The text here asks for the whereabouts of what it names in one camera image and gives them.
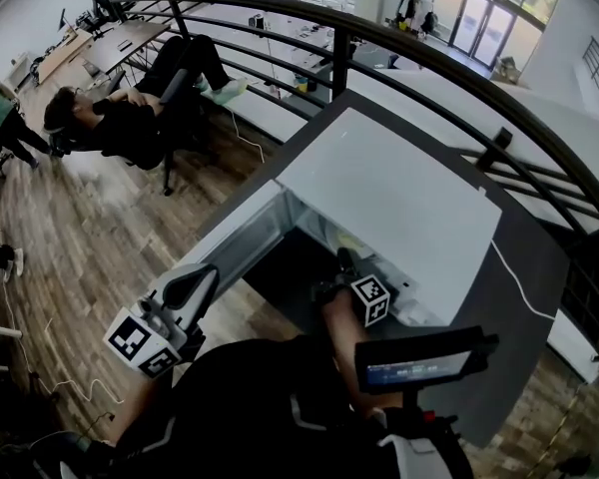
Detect long white table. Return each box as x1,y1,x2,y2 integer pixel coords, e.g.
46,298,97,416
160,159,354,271
179,2,360,119

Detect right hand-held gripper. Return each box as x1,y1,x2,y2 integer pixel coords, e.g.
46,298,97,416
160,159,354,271
312,246,391,328

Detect black screen device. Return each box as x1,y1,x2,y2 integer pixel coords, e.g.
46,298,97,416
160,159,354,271
353,325,500,448

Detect long white floor cable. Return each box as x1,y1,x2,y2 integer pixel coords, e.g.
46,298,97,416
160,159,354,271
0,276,126,406

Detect coat rack with clothes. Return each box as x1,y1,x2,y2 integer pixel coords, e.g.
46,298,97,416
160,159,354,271
392,0,439,35

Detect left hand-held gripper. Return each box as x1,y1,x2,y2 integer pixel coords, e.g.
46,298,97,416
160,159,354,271
102,262,220,380

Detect person's black clothing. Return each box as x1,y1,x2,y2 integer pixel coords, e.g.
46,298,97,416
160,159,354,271
84,336,475,479

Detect dark table with white legs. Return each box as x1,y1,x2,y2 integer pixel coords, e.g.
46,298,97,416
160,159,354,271
197,90,573,448

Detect black curved metal railing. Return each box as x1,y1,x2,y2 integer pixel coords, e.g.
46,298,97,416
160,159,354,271
108,0,599,363

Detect person's left forearm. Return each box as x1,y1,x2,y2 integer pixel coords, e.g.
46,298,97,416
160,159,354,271
110,374,175,446

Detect brown wooden desk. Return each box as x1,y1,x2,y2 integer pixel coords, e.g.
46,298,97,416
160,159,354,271
82,20,171,77

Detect white microwave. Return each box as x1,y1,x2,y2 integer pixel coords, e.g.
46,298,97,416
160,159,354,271
177,107,504,329

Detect glass entrance doors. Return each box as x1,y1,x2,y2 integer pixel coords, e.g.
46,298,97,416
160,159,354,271
448,0,519,68

